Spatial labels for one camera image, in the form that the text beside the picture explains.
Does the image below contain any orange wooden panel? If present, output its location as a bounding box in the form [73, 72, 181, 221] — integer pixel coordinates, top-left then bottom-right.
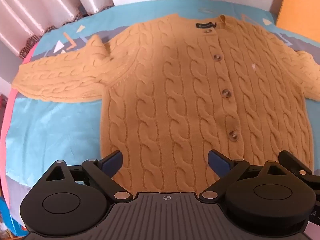
[275, 0, 320, 38]

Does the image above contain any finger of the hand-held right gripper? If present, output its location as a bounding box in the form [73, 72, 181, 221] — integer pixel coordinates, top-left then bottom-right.
[278, 150, 320, 183]

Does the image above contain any blue printed bed sheet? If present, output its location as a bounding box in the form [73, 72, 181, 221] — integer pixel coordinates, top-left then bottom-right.
[0, 0, 320, 235]

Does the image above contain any white curtain with lace trim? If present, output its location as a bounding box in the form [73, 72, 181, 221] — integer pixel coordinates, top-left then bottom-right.
[0, 0, 116, 58]

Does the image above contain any tan cable-knit cardigan sweater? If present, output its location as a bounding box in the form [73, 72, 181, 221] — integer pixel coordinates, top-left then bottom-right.
[11, 14, 320, 193]

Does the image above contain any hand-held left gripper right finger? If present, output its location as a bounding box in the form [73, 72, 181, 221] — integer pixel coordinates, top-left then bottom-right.
[199, 149, 288, 203]

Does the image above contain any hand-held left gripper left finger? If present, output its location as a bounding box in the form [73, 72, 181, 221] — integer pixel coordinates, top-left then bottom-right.
[45, 150, 134, 203]

